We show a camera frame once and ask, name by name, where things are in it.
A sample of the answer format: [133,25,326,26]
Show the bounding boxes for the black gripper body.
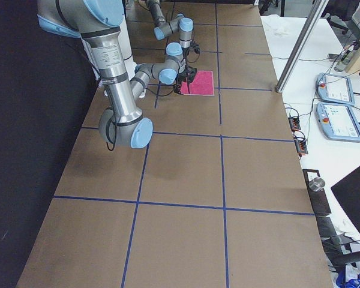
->
[184,41,200,60]
[173,67,197,94]

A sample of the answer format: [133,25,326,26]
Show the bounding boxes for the aluminium frame post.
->
[275,0,329,93]

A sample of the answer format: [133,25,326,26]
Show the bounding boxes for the metal cup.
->
[308,177,325,192]

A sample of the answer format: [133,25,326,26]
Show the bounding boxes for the black monitor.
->
[331,166,360,233]

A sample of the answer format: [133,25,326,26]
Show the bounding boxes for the far teach pendant tablet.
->
[316,73,355,106]

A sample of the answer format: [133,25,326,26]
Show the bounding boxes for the pink towel white edge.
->
[180,70,214,96]

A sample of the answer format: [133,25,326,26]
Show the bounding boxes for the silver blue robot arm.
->
[145,0,200,57]
[37,1,197,148]

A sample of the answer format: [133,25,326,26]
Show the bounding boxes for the orange black connector box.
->
[288,116,301,131]

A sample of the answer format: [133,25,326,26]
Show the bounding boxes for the teach pendant tablet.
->
[316,73,355,106]
[316,102,360,143]

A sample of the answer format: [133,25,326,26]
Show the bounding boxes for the black tray block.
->
[302,169,331,217]

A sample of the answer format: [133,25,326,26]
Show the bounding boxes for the near teach pendant tablet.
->
[316,102,360,143]

